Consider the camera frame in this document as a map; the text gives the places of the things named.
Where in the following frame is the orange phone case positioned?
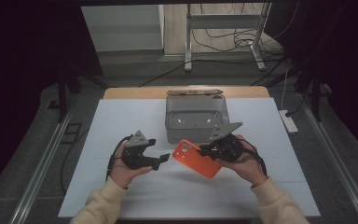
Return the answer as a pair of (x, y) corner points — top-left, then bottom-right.
(172, 138), (224, 180)

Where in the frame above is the thin black floor cable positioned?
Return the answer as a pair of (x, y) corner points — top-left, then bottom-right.
(60, 128), (90, 194)

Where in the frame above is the person's left hand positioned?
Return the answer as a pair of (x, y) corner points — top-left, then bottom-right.
(108, 140), (154, 190)

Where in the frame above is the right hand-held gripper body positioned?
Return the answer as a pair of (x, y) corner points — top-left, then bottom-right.
(203, 121), (243, 163)

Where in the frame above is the white table board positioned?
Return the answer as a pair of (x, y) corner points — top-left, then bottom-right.
(58, 97), (322, 218)

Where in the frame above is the person's right hand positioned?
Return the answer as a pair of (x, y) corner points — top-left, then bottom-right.
(213, 133), (269, 188)

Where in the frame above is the aluminium rail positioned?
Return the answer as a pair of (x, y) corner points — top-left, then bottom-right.
(8, 110), (73, 224)
(297, 92), (358, 224)

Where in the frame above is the black plug cable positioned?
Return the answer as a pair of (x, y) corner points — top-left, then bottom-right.
(284, 81), (309, 119)

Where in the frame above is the white cabinet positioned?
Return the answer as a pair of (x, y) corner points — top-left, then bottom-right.
(80, 4), (166, 52)

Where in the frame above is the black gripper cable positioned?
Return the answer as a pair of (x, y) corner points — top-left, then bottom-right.
(104, 134), (134, 182)
(238, 137), (269, 178)

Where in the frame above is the tangle of black cables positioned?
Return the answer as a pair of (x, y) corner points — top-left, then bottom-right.
(190, 2), (286, 58)

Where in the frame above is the white cable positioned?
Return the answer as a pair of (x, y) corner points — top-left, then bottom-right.
(280, 66), (291, 111)

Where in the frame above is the black stand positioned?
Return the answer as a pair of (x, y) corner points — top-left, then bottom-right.
(47, 54), (108, 123)
(294, 60), (334, 123)

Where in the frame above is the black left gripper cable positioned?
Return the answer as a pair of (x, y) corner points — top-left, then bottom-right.
(104, 134), (134, 182)

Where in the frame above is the white power strip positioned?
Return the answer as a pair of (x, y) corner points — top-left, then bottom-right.
(278, 109), (299, 135)

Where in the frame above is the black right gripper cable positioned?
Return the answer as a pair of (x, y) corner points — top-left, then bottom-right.
(238, 137), (269, 178)

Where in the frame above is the wooden table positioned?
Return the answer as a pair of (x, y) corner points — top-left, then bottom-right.
(103, 85), (271, 100)

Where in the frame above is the grey metal stand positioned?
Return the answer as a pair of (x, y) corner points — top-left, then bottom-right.
(184, 2), (273, 73)

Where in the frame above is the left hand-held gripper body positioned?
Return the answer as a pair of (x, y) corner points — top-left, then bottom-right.
(120, 129), (157, 171)

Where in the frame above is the clear grey plastic box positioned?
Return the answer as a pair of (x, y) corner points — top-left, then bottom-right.
(164, 89), (231, 145)

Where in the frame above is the long black floor cable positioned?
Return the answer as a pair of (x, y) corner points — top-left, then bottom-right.
(137, 58), (282, 89)

